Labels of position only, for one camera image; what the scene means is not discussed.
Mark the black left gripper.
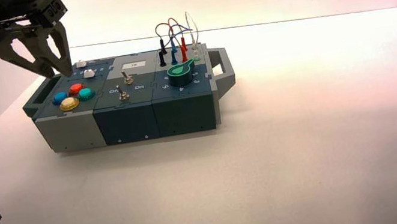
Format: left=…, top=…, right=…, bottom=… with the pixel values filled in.
left=0, top=0, right=79, bottom=89

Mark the blue round push button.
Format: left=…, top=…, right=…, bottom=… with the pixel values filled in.
left=51, top=91, right=70, bottom=106

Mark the red round push button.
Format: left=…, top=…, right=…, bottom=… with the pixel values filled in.
left=68, top=82, right=86, bottom=97

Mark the yellow round push button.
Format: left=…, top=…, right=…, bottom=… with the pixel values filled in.
left=58, top=95, right=81, bottom=112

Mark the teal round push button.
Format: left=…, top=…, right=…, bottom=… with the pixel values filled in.
left=77, top=86, right=97, bottom=103

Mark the white number label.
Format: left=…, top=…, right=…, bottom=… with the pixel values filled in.
left=122, top=59, right=148, bottom=71

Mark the blue grey control box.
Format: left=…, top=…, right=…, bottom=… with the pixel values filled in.
left=16, top=36, right=244, bottom=161

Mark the green rotary knob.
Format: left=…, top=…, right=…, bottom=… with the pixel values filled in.
left=165, top=58, right=199, bottom=89

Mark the black jumper wire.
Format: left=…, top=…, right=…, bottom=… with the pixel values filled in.
left=153, top=21, right=176, bottom=42

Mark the white jumper wire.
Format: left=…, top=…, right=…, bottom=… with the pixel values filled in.
left=184, top=9, right=201, bottom=45

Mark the red jumper wire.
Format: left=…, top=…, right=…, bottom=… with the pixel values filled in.
left=166, top=16, right=186, bottom=42

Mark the blue jumper wire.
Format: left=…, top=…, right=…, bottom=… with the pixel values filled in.
left=167, top=22, right=194, bottom=41

